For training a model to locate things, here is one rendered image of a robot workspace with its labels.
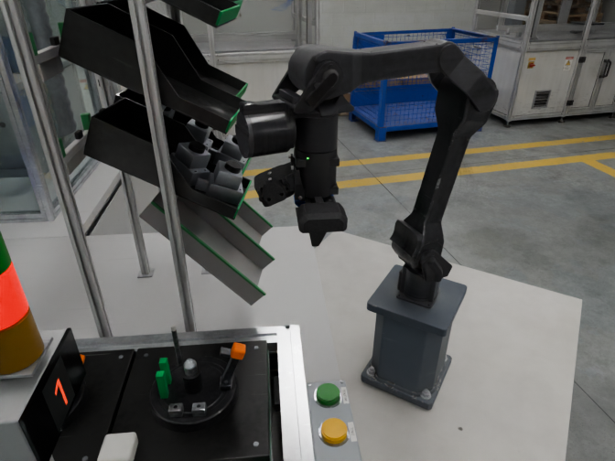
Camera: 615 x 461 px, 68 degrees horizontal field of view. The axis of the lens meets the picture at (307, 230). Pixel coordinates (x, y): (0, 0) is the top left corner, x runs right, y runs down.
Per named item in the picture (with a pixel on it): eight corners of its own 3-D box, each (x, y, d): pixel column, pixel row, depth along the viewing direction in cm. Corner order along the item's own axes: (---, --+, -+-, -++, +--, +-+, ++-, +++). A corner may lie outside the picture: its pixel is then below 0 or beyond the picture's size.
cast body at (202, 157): (205, 184, 88) (218, 153, 85) (188, 187, 85) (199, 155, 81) (178, 160, 91) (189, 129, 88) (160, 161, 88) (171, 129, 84)
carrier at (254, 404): (267, 347, 88) (264, 295, 82) (270, 464, 68) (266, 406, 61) (138, 356, 86) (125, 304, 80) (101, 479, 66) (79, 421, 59)
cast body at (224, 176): (236, 194, 90) (249, 164, 87) (238, 206, 87) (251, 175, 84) (194, 181, 87) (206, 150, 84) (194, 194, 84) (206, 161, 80)
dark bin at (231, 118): (242, 112, 86) (256, 76, 83) (226, 134, 75) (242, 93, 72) (98, 44, 82) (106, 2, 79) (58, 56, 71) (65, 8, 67)
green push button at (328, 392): (338, 389, 79) (338, 380, 78) (341, 408, 76) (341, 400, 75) (315, 391, 79) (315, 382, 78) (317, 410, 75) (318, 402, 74)
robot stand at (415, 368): (451, 361, 97) (468, 285, 87) (430, 412, 86) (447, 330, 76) (386, 337, 104) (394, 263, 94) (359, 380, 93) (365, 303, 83)
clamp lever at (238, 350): (231, 376, 76) (246, 343, 73) (231, 386, 74) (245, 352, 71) (210, 371, 75) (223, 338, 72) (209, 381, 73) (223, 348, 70)
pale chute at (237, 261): (262, 269, 105) (275, 258, 103) (251, 306, 93) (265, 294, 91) (163, 187, 96) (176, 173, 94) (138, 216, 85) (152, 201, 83)
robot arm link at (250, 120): (317, 51, 60) (227, 58, 55) (346, 61, 53) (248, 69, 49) (316, 135, 65) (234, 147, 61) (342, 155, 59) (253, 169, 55)
